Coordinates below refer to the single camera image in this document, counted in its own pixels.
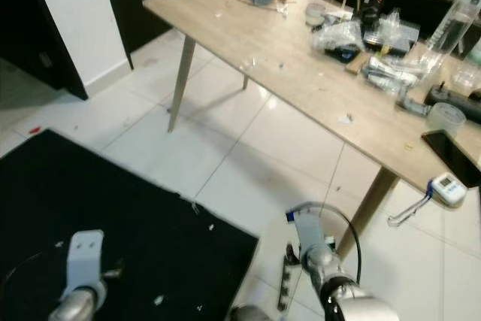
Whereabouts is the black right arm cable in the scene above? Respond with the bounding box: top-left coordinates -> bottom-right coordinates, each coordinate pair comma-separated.
301,201 -> 363,284

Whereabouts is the black rug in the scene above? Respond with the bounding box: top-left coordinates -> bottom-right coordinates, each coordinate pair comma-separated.
0,129 -> 260,321

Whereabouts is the black handheld game console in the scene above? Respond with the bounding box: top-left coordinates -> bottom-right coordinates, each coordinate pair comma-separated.
425,80 -> 481,123

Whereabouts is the blue timer lanyard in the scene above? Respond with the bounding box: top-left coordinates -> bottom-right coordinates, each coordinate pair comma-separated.
389,189 -> 435,228

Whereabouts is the clear tape roll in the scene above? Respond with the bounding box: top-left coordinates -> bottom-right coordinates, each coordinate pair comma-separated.
426,103 -> 467,138

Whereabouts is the black smartphone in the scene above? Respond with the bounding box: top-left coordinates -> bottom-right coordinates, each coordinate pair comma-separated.
421,130 -> 481,186

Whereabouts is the blue-grey organizer box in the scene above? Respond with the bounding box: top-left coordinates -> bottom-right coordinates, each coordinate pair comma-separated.
365,24 -> 419,51

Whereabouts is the clear bottle with white lid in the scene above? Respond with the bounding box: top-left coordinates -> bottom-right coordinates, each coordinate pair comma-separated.
419,0 -> 481,74

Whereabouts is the crumpled clear plastic bag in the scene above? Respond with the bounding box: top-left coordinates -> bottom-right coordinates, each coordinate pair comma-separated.
377,9 -> 405,47
312,19 -> 368,55

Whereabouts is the white digital timer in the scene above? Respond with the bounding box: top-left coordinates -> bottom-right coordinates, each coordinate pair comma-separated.
431,173 -> 468,207

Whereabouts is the grey printed bracket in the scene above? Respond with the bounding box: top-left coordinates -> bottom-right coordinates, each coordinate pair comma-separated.
398,94 -> 431,117

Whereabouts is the black perforated strip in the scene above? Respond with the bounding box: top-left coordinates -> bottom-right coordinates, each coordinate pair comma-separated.
280,256 -> 295,313

